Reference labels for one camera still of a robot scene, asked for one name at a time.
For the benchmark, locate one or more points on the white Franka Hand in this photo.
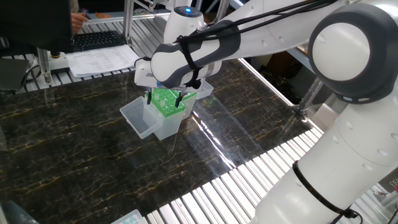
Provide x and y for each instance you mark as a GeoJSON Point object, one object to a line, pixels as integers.
{"type": "Point", "coordinates": [143, 74]}

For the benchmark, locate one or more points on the clear large pipette tip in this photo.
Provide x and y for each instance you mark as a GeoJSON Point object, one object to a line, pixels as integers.
{"type": "Point", "coordinates": [156, 96]}
{"type": "Point", "coordinates": [162, 102]}

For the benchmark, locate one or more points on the clear tip box green rack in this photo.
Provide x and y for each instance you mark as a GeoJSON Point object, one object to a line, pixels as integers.
{"type": "Point", "coordinates": [189, 104]}
{"type": "Point", "coordinates": [168, 127]}

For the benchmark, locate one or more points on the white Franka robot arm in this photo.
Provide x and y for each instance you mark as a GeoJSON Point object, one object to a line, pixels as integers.
{"type": "Point", "coordinates": [340, 51]}

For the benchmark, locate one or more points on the bare person hand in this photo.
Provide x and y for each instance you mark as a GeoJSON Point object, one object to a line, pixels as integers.
{"type": "Point", "coordinates": [79, 22]}

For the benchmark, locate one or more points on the white paper stack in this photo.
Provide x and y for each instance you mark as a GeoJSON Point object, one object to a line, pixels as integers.
{"type": "Point", "coordinates": [99, 60]}

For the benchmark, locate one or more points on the black keyboard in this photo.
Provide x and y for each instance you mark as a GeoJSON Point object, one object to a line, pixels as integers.
{"type": "Point", "coordinates": [96, 40]}

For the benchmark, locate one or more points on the small orange object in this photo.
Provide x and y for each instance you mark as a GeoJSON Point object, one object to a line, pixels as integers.
{"type": "Point", "coordinates": [102, 15]}

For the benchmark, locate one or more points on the black marble pattern board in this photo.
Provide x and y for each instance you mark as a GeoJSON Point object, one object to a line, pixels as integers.
{"type": "Point", "coordinates": [93, 174]}

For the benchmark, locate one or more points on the white stand base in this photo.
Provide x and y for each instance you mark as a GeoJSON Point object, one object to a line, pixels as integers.
{"type": "Point", "coordinates": [60, 63]}

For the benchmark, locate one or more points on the clear tip box blue rack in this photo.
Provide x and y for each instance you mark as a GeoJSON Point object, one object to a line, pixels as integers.
{"type": "Point", "coordinates": [129, 219]}

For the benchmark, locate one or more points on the diagonal aluminium strut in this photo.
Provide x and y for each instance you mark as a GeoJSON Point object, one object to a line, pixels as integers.
{"type": "Point", "coordinates": [308, 98]}

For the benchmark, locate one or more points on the black computer monitor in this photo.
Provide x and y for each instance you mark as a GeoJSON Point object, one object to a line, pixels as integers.
{"type": "Point", "coordinates": [31, 25]}

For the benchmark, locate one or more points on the black flat box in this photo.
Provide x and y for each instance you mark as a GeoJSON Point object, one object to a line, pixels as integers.
{"type": "Point", "coordinates": [12, 74]}

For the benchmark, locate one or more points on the grey rounded object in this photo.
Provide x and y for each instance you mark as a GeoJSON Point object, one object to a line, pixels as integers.
{"type": "Point", "coordinates": [15, 216]}

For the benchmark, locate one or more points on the tall aluminium frame post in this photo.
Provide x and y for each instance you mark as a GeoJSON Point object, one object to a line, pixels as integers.
{"type": "Point", "coordinates": [128, 18]}

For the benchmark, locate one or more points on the short aluminium frame post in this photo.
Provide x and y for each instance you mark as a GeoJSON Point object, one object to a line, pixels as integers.
{"type": "Point", "coordinates": [44, 65]}

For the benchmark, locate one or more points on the grey metal shelf rail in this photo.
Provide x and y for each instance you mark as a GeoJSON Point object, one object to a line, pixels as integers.
{"type": "Point", "coordinates": [298, 56]}

